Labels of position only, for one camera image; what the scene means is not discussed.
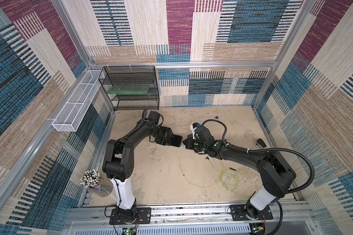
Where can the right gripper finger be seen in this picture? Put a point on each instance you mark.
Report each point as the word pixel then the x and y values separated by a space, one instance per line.
pixel 193 146
pixel 188 140

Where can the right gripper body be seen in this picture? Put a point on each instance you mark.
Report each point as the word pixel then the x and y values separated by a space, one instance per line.
pixel 196 142

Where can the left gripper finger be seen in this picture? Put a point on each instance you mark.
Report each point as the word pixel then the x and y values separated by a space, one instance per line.
pixel 172 137
pixel 172 143

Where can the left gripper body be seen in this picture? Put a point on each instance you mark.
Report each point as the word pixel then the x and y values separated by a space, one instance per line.
pixel 162 134

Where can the blue smartphone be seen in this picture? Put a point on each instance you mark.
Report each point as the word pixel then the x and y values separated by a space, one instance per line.
pixel 175 140

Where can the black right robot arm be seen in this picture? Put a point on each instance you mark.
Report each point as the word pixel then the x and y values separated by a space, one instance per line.
pixel 276 173

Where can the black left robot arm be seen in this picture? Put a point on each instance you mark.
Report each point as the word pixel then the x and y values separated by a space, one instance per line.
pixel 118 164

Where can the green board on shelf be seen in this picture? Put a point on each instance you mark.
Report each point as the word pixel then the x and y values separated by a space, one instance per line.
pixel 129 90

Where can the clear cup of coloured sticks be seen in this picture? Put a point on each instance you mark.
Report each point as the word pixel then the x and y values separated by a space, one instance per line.
pixel 95 183

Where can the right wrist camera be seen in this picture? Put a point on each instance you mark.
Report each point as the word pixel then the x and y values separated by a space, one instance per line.
pixel 193 127

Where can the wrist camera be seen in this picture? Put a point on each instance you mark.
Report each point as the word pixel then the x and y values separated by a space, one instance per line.
pixel 193 127
pixel 154 116

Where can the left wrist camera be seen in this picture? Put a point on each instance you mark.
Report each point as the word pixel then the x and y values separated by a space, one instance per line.
pixel 154 116

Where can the black wire mesh shelf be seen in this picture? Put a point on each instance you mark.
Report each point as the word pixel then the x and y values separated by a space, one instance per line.
pixel 131 76

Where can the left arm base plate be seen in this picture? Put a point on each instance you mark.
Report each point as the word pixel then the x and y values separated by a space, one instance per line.
pixel 141 216

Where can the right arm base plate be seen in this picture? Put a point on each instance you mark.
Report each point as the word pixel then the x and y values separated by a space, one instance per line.
pixel 242 212

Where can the white wire mesh basket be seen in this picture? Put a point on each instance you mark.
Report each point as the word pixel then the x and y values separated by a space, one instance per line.
pixel 75 109

